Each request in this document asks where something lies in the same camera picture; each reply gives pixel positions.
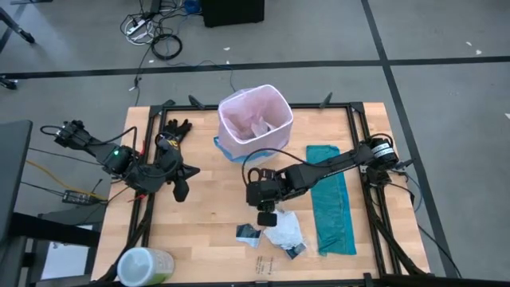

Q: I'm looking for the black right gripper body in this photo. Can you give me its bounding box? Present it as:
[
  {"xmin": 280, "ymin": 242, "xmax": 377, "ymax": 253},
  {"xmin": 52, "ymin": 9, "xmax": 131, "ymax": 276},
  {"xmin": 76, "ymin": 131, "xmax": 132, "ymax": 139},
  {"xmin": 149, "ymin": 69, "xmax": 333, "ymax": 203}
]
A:
[{"xmin": 245, "ymin": 167, "xmax": 291, "ymax": 213}]

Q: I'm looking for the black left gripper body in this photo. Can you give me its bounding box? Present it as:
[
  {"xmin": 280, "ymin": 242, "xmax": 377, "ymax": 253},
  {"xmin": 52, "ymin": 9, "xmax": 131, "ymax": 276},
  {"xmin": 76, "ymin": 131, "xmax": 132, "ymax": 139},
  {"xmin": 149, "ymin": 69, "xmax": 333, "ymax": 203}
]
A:
[{"xmin": 136, "ymin": 148, "xmax": 186, "ymax": 195}]

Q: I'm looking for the white plastic bag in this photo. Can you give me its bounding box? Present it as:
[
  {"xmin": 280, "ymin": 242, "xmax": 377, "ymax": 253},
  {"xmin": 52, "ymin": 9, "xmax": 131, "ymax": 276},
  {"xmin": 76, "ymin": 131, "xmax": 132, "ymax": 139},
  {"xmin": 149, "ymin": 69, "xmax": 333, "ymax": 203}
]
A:
[{"xmin": 263, "ymin": 210, "xmax": 307, "ymax": 256}]

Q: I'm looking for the white plastic trash bin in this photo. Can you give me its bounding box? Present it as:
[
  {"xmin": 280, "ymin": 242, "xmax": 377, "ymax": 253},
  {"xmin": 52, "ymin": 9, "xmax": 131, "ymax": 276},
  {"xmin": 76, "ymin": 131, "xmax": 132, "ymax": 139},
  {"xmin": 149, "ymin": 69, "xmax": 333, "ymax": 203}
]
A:
[{"xmin": 217, "ymin": 84, "xmax": 295, "ymax": 164}]

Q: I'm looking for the black and white card wrapper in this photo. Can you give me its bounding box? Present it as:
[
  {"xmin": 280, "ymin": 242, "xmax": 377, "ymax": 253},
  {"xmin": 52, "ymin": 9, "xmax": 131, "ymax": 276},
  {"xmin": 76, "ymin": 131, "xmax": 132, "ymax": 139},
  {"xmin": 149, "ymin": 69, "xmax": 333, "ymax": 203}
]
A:
[{"xmin": 235, "ymin": 222, "xmax": 263, "ymax": 250}]

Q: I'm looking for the clear plastic wrap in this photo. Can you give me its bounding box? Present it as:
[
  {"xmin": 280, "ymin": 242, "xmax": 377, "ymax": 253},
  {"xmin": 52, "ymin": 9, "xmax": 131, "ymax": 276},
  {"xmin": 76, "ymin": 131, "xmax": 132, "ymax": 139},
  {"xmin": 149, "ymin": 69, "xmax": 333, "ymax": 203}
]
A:
[{"xmin": 237, "ymin": 117, "xmax": 277, "ymax": 141}]

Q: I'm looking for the black printed card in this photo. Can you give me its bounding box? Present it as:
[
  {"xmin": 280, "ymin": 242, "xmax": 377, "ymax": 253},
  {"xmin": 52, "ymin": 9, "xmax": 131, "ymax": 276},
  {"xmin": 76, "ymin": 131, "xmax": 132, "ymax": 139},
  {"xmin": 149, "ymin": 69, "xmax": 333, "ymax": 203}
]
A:
[{"xmin": 284, "ymin": 242, "xmax": 308, "ymax": 261}]

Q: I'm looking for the teal trash bag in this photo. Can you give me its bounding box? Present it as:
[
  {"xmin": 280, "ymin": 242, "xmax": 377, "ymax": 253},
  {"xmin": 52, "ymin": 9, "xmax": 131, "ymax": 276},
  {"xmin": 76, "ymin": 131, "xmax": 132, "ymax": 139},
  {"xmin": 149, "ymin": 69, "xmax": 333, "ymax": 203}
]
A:
[{"xmin": 305, "ymin": 144, "xmax": 358, "ymax": 258}]

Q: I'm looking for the pink bag with blue drawstring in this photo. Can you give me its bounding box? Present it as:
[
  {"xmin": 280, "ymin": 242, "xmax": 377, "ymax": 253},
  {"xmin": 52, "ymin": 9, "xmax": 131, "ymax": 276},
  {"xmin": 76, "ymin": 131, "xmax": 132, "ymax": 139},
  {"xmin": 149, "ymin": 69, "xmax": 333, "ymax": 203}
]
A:
[{"xmin": 213, "ymin": 84, "xmax": 295, "ymax": 164}]

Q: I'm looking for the black and yellow work glove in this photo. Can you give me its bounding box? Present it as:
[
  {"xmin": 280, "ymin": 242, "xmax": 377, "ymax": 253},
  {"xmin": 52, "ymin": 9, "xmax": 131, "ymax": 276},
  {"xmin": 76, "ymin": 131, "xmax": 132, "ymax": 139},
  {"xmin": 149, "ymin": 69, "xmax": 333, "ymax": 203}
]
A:
[{"xmin": 160, "ymin": 118, "xmax": 194, "ymax": 151}]

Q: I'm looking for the black spring clamp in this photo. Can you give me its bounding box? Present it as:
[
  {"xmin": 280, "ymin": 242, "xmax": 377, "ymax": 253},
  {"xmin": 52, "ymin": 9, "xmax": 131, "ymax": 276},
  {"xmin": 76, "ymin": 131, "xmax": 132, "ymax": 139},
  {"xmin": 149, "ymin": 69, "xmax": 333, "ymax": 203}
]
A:
[{"xmin": 187, "ymin": 94, "xmax": 206, "ymax": 111}]

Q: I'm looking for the white cylindrical wipes canister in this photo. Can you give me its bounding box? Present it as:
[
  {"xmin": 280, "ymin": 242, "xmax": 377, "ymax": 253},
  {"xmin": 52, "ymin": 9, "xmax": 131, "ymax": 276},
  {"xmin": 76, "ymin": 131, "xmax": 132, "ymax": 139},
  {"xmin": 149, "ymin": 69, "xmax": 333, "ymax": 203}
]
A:
[{"xmin": 116, "ymin": 246, "xmax": 175, "ymax": 287}]

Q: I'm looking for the white board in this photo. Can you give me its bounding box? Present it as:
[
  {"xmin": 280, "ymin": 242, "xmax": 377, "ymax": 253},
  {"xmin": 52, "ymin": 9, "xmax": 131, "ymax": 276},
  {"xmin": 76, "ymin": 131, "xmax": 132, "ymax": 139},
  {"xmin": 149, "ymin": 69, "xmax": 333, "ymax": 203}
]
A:
[{"xmin": 39, "ymin": 240, "xmax": 96, "ymax": 281}]

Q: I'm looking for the white power strip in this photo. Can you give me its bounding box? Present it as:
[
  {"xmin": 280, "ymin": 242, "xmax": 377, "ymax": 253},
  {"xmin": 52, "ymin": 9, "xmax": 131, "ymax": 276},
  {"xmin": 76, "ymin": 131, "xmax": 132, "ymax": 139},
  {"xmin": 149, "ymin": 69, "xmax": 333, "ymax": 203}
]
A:
[{"xmin": 125, "ymin": 18, "xmax": 149, "ymax": 37}]

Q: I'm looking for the black box on floor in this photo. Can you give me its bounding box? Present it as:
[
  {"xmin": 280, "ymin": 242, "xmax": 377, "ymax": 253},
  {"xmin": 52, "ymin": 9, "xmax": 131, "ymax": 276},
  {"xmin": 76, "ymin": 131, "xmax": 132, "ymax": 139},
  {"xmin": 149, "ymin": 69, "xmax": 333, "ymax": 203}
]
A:
[{"xmin": 200, "ymin": 0, "xmax": 265, "ymax": 29}]

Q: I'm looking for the black caster foot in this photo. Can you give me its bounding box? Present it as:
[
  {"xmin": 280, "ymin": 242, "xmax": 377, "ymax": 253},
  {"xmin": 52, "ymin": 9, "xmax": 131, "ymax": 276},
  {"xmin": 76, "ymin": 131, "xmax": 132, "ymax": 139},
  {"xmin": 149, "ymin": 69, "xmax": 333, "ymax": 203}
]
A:
[{"xmin": 0, "ymin": 75, "xmax": 19, "ymax": 91}]

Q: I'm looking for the black chair leg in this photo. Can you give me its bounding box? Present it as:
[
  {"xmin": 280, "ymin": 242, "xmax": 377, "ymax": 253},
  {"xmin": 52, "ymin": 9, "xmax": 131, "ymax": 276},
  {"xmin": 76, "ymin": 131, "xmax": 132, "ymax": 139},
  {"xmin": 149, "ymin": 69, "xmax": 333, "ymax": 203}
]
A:
[{"xmin": 0, "ymin": 6, "xmax": 36, "ymax": 45}]

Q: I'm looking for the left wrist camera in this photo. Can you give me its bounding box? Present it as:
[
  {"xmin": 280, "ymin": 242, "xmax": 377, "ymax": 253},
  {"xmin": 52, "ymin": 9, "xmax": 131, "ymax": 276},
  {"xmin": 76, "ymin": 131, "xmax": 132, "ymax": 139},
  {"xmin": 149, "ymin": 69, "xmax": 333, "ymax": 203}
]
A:
[{"xmin": 172, "ymin": 177, "xmax": 190, "ymax": 203}]

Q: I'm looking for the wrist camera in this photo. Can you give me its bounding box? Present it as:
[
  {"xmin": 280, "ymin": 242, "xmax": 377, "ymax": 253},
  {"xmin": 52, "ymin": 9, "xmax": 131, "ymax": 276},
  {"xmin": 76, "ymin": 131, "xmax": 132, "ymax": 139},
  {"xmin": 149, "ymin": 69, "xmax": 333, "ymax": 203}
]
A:
[
  {"xmin": 256, "ymin": 211, "xmax": 279, "ymax": 228},
  {"xmin": 172, "ymin": 177, "xmax": 190, "ymax": 203}
]

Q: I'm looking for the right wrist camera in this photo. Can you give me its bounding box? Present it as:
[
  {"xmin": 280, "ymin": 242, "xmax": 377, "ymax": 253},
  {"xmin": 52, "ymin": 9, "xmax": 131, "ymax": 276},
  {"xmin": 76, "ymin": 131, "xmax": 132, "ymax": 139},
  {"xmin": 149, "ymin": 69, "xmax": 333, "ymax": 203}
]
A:
[{"xmin": 256, "ymin": 211, "xmax": 279, "ymax": 228}]

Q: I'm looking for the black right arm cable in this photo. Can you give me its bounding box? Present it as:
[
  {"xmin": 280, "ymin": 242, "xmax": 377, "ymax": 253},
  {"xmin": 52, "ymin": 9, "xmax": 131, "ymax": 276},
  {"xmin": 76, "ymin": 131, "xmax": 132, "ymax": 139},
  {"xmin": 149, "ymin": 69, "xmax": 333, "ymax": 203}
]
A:
[{"xmin": 240, "ymin": 147, "xmax": 320, "ymax": 188}]

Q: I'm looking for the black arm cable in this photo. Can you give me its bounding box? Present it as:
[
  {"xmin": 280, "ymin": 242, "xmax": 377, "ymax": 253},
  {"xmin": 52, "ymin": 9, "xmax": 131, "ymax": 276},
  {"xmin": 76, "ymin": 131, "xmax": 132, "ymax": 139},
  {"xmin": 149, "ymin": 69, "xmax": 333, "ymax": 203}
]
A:
[
  {"xmin": 39, "ymin": 125, "xmax": 182, "ymax": 179},
  {"xmin": 240, "ymin": 147, "xmax": 320, "ymax": 188}
]

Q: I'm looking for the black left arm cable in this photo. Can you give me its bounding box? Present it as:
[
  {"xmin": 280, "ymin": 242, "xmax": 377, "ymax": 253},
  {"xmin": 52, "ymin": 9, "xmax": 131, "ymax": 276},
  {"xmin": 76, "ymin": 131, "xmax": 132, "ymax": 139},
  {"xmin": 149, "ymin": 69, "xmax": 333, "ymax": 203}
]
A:
[{"xmin": 39, "ymin": 125, "xmax": 182, "ymax": 179}]

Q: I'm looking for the black aluminium table frame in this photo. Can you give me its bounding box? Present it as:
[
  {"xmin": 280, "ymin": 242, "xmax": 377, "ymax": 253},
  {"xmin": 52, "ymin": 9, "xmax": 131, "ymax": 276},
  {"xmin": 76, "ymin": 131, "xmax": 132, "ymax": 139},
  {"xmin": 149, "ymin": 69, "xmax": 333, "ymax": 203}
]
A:
[{"xmin": 90, "ymin": 99, "xmax": 434, "ymax": 287}]

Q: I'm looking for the yellow cable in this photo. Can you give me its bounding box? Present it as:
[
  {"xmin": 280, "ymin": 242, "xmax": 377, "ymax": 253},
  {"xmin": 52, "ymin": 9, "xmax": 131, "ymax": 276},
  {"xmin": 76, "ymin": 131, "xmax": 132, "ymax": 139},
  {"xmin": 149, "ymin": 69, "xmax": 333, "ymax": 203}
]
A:
[{"xmin": 25, "ymin": 159, "xmax": 109, "ymax": 201}]

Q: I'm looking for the coiled black cable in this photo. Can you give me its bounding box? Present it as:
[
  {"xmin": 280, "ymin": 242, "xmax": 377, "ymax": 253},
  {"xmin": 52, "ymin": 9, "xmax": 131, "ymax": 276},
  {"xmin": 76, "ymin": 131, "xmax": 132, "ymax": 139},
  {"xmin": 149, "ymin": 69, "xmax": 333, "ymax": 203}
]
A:
[{"xmin": 150, "ymin": 33, "xmax": 184, "ymax": 62}]

